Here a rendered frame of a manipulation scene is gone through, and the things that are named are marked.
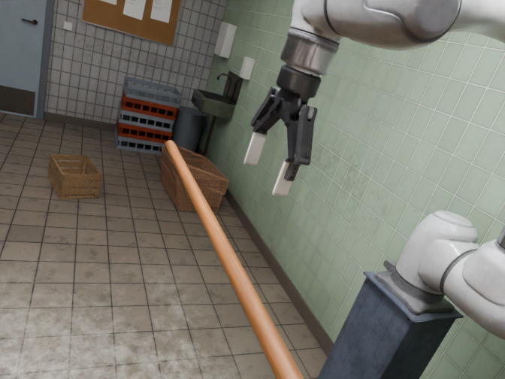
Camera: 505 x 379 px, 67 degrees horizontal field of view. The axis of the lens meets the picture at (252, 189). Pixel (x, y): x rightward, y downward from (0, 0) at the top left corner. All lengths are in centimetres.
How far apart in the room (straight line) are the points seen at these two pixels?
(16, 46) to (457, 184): 444
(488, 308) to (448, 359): 87
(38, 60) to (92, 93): 64
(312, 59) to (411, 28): 20
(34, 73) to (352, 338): 444
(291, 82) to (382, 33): 20
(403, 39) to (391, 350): 93
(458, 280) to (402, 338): 24
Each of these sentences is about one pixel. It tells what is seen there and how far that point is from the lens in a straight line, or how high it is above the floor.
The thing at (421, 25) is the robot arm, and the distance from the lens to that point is 51.
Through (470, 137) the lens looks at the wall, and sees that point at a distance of 187.
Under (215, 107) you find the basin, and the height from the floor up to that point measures 81.
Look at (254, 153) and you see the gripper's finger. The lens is 79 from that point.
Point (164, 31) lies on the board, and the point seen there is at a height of 133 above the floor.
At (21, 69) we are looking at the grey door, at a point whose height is 53.
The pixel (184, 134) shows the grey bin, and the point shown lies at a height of 29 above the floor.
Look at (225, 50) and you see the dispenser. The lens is 458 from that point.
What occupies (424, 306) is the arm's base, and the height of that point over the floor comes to 102.
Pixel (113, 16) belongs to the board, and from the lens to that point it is 493.
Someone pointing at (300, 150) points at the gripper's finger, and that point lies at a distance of 64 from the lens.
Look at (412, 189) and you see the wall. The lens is 200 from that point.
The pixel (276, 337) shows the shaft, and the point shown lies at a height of 121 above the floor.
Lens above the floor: 155
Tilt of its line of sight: 21 degrees down
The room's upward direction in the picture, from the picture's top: 18 degrees clockwise
